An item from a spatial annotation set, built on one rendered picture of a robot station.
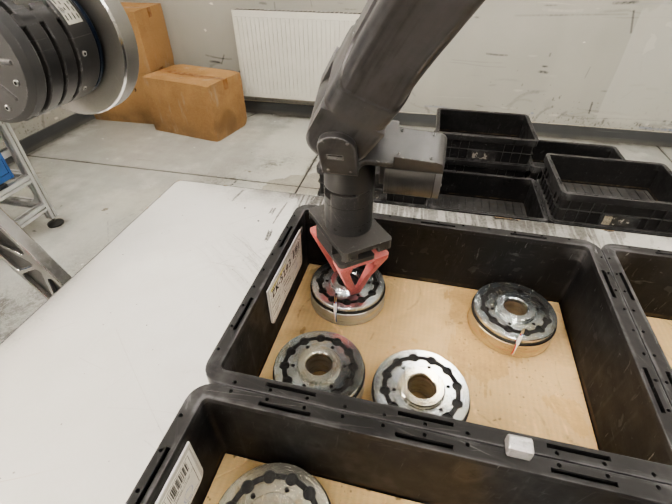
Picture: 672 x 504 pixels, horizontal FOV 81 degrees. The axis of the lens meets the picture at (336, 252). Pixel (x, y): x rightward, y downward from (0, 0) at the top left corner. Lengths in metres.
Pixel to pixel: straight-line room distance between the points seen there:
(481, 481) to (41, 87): 0.58
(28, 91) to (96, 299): 0.43
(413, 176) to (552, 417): 0.30
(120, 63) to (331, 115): 0.36
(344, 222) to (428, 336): 0.19
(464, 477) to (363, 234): 0.26
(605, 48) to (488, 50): 0.74
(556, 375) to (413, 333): 0.17
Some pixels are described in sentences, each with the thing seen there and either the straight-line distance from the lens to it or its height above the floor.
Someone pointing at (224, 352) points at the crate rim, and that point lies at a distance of 0.40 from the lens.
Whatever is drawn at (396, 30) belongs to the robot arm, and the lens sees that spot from 0.28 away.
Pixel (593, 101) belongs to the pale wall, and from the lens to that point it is 3.55.
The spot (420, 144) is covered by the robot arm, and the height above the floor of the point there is 1.08.
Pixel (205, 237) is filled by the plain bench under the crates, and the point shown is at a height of 0.70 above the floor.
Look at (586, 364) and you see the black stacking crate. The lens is 0.56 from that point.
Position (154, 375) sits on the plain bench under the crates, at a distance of 0.71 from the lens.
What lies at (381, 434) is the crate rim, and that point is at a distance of 0.35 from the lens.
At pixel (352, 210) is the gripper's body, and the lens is 0.44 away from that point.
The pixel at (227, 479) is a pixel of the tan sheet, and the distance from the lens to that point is 0.45.
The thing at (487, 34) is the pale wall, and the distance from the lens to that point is 3.28.
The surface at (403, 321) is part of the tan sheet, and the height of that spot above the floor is 0.83.
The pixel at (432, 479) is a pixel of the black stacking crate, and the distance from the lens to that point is 0.39.
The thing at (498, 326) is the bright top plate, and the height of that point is 0.86.
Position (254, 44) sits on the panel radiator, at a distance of 3.44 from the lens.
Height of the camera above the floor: 1.24
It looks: 39 degrees down
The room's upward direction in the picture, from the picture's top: straight up
